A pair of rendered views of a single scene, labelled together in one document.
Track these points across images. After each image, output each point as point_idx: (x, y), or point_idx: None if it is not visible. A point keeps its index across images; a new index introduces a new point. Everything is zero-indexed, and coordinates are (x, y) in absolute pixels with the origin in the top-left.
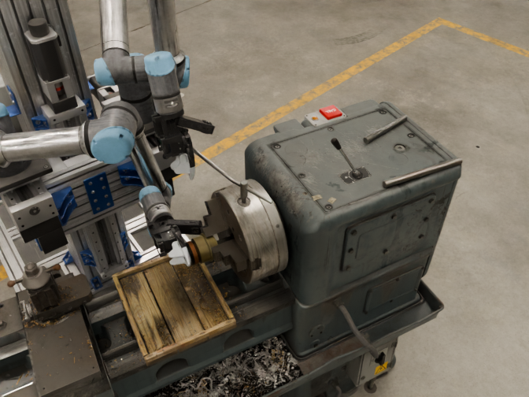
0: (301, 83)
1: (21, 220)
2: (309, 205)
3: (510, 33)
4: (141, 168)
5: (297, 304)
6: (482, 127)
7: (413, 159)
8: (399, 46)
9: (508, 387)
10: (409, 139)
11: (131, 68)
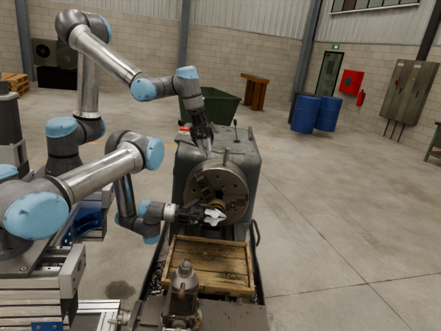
0: None
1: (74, 281)
2: (247, 154)
3: (102, 138)
4: (129, 190)
5: (245, 224)
6: (137, 173)
7: (239, 132)
8: None
9: (260, 247)
10: (225, 128)
11: (163, 83)
